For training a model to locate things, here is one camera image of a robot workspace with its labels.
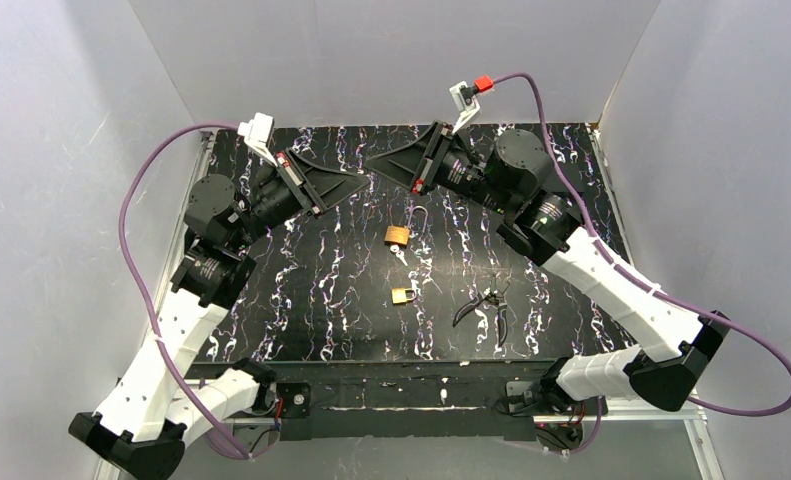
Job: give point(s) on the small silver key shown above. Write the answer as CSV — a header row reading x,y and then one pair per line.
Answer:
x,y
399,252

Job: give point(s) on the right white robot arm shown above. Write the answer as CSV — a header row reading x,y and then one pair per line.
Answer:
x,y
672,346

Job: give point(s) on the large brass padlock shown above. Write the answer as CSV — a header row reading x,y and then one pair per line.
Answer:
x,y
416,224

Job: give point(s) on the small brass padlock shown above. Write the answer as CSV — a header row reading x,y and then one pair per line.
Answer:
x,y
401,296

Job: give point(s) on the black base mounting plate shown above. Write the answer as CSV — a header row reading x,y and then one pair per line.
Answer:
x,y
402,399

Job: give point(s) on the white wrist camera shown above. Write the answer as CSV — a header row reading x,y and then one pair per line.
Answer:
x,y
256,134
465,99

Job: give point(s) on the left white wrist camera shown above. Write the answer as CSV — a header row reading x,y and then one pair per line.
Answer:
x,y
256,134

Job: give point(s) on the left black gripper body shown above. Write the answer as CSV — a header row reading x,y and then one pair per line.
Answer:
x,y
301,183

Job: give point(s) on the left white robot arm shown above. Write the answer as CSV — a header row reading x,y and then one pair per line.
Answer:
x,y
145,424

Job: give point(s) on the black handled pruning shears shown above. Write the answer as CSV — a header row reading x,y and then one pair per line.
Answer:
x,y
493,297

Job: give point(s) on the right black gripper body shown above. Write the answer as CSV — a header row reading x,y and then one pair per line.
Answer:
x,y
433,157

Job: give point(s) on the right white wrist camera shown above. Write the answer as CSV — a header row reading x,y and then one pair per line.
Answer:
x,y
465,99

